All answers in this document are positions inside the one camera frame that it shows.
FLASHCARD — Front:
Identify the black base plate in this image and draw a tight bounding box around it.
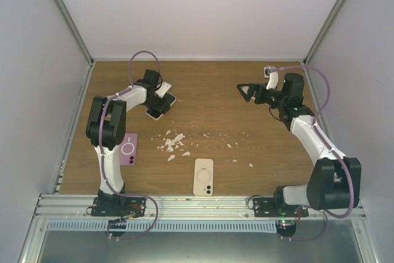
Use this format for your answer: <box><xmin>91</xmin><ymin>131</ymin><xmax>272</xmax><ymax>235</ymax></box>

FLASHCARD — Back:
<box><xmin>86</xmin><ymin>195</ymin><xmax>147</xmax><ymax>219</ymax></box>
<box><xmin>246</xmin><ymin>195</ymin><xmax>309</xmax><ymax>218</ymax></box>

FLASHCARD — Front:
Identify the aluminium corner post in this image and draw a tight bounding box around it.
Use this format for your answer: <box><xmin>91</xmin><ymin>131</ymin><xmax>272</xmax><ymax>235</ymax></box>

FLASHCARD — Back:
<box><xmin>302</xmin><ymin>0</ymin><xmax>346</xmax><ymax>64</ymax></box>
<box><xmin>36</xmin><ymin>0</ymin><xmax>95</xmax><ymax>63</ymax></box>

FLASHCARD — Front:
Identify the white paint chip patch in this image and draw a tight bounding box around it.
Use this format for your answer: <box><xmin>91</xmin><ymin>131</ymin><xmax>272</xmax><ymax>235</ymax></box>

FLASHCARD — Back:
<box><xmin>156</xmin><ymin>130</ymin><xmax>194</xmax><ymax>162</ymax></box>

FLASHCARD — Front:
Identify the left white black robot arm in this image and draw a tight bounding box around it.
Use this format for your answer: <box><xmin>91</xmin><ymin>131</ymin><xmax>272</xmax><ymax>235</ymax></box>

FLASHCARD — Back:
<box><xmin>86</xmin><ymin>70</ymin><xmax>176</xmax><ymax>216</ymax></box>

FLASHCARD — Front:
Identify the white phone face down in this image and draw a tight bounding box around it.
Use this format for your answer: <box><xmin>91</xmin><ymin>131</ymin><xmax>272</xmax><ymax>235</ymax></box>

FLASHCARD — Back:
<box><xmin>240</xmin><ymin>86</ymin><xmax>255</xmax><ymax>102</ymax></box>

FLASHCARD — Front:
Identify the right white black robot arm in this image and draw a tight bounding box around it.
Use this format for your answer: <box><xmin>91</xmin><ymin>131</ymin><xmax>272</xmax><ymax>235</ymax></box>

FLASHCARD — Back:
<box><xmin>237</xmin><ymin>68</ymin><xmax>361</xmax><ymax>219</ymax></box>

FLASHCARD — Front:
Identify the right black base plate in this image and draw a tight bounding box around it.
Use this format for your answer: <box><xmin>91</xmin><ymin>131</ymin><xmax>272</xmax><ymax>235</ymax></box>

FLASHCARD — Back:
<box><xmin>246</xmin><ymin>195</ymin><xmax>309</xmax><ymax>218</ymax></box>

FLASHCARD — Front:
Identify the beige phone case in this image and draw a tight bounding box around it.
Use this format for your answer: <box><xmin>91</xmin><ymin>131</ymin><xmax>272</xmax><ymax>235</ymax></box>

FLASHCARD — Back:
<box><xmin>145</xmin><ymin>93</ymin><xmax>177</xmax><ymax>121</ymax></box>

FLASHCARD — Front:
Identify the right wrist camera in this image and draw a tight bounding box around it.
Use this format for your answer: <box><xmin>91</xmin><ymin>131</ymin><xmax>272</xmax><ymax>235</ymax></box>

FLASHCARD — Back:
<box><xmin>264</xmin><ymin>66</ymin><xmax>279</xmax><ymax>90</ymax></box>

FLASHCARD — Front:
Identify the aluminium rail frame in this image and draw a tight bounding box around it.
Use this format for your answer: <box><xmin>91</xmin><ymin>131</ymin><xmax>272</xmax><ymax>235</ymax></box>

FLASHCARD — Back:
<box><xmin>34</xmin><ymin>193</ymin><xmax>367</xmax><ymax>221</ymax></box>

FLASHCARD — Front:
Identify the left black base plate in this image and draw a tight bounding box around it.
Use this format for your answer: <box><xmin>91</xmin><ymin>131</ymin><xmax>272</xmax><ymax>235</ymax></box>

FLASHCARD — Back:
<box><xmin>86</xmin><ymin>195</ymin><xmax>147</xmax><ymax>219</ymax></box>

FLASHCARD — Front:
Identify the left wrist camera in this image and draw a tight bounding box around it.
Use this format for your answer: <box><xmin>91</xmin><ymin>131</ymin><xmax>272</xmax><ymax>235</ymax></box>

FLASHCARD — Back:
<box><xmin>155</xmin><ymin>82</ymin><xmax>172</xmax><ymax>97</ymax></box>

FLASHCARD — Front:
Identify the beige phone with ring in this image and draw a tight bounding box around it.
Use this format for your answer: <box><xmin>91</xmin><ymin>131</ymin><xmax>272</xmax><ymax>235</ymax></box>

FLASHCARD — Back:
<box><xmin>193</xmin><ymin>158</ymin><xmax>214</xmax><ymax>196</ymax></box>

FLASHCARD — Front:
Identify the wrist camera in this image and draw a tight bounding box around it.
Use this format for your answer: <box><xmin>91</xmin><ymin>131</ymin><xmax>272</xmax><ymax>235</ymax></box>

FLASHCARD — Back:
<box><xmin>155</xmin><ymin>82</ymin><xmax>172</xmax><ymax>97</ymax></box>
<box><xmin>264</xmin><ymin>66</ymin><xmax>279</xmax><ymax>90</ymax></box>

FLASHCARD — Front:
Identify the grey slotted cable duct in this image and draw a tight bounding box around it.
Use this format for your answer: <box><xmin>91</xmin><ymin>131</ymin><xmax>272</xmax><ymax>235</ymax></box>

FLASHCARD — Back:
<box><xmin>47</xmin><ymin>219</ymin><xmax>276</xmax><ymax>233</ymax></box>

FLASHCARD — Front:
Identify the purple phone in case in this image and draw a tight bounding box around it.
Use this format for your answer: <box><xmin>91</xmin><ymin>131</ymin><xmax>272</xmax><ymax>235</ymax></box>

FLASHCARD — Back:
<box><xmin>119</xmin><ymin>133</ymin><xmax>138</xmax><ymax>166</ymax></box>

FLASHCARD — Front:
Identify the left aluminium corner post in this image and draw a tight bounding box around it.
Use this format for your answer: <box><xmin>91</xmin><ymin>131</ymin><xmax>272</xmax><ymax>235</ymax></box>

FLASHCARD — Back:
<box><xmin>36</xmin><ymin>0</ymin><xmax>95</xmax><ymax>63</ymax></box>

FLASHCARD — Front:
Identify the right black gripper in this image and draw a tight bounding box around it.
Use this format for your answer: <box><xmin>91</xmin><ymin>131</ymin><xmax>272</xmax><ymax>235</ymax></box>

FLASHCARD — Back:
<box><xmin>237</xmin><ymin>83</ymin><xmax>286</xmax><ymax>109</ymax></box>

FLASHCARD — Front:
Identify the right aluminium corner post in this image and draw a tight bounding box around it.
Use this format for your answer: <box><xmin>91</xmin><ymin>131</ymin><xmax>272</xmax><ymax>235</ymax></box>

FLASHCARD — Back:
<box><xmin>302</xmin><ymin>0</ymin><xmax>346</xmax><ymax>64</ymax></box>

